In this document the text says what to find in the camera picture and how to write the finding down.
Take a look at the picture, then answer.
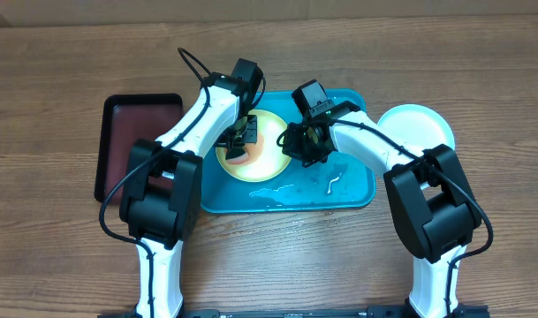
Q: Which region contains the green and pink sponge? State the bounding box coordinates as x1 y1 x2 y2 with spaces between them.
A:
224 148 249 165

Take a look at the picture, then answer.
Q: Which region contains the light blue plate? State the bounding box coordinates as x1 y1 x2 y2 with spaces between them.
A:
378 104 456 150

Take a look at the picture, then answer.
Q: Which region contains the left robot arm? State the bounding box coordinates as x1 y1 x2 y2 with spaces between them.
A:
117 71 266 317

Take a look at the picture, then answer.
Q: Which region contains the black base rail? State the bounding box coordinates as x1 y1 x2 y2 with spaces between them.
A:
97 304 490 318

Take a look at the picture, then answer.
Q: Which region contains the teal plastic tray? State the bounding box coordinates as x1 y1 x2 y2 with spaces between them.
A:
201 91 376 214

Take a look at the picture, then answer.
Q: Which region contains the yellow-green plate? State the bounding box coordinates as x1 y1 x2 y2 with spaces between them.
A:
216 110 291 182

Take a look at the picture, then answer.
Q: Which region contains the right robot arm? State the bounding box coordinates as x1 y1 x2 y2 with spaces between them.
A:
277 102 481 317

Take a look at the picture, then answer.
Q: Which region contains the black rectangular tray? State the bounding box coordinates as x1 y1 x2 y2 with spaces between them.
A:
94 93 184 202

